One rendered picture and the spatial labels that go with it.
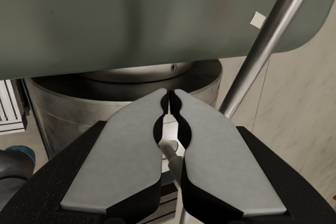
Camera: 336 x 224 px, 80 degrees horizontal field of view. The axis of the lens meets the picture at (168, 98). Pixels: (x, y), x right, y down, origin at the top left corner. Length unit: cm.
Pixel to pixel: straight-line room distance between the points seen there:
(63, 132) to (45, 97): 5
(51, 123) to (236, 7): 26
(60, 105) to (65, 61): 9
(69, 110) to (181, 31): 15
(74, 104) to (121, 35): 11
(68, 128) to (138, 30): 16
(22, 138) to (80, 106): 158
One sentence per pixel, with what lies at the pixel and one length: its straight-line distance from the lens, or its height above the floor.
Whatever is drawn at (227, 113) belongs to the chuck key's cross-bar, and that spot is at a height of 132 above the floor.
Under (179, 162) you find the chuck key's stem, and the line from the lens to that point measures 25.
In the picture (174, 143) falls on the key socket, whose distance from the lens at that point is 28.
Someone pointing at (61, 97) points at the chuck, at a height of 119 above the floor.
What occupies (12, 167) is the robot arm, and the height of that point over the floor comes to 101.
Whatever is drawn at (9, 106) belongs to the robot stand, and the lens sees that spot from 140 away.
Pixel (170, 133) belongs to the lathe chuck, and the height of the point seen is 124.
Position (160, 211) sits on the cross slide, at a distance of 96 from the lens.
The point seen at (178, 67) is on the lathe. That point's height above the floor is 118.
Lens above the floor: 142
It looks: 52 degrees down
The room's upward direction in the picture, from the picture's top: 140 degrees clockwise
